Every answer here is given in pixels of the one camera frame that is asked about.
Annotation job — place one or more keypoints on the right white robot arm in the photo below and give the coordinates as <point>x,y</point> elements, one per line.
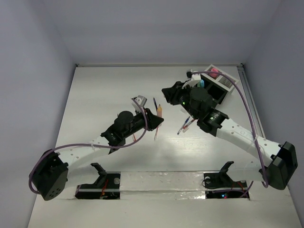
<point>278,161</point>

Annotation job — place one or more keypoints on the white grey tray box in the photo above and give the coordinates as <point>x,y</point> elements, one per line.
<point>224,79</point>

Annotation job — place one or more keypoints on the red blue pen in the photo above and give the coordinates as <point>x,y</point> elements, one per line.
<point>188,124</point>

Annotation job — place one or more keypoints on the foil tape strip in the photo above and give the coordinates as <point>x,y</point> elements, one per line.
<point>162,185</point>

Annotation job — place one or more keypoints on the purple pen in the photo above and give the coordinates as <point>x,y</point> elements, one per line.
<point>155,103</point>

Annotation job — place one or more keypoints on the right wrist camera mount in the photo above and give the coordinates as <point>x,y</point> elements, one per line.
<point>193,77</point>

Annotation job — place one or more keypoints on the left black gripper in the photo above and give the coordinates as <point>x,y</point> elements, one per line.
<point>152,121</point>

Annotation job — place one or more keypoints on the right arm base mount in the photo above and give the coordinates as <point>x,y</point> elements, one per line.
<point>218,185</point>

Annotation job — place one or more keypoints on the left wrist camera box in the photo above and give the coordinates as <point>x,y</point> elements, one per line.
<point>139,100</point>

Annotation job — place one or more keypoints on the black two-compartment pen holder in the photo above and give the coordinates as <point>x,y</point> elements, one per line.
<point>218,93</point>

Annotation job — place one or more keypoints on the orange highlighter marker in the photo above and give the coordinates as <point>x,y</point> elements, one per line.
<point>159,111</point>

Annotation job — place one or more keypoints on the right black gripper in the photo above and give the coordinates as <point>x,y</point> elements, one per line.
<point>172,94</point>

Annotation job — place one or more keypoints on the aluminium rail right edge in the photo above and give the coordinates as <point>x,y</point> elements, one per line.
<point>250,100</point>

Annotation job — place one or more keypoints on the pink cylinder sharpener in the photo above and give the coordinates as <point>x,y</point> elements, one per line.
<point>214,73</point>

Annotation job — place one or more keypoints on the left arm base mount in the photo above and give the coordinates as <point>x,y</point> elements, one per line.
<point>106,186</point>

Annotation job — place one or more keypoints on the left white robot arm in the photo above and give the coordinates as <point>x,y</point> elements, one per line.
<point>75,165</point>

